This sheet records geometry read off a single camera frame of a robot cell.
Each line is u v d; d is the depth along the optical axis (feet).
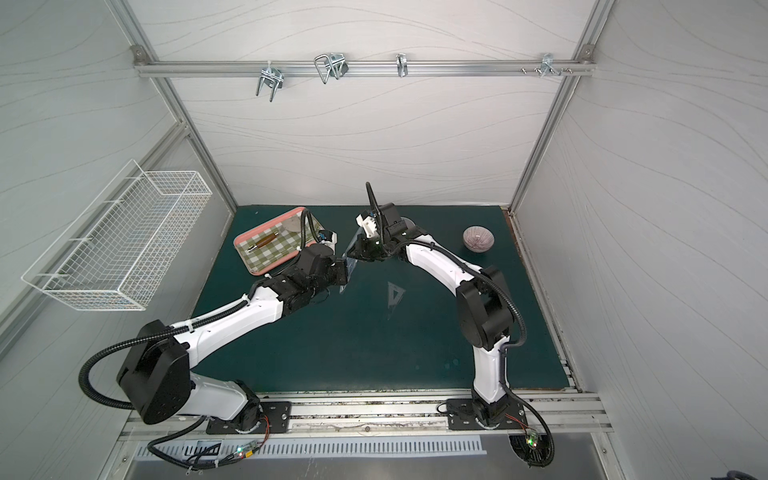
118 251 2.25
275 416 2.42
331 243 2.46
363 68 2.57
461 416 2.41
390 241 2.25
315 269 2.09
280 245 3.54
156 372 1.36
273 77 2.58
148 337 1.36
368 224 2.69
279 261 3.42
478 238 3.53
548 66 2.51
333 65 2.52
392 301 3.10
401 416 2.46
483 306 1.64
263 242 3.53
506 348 1.74
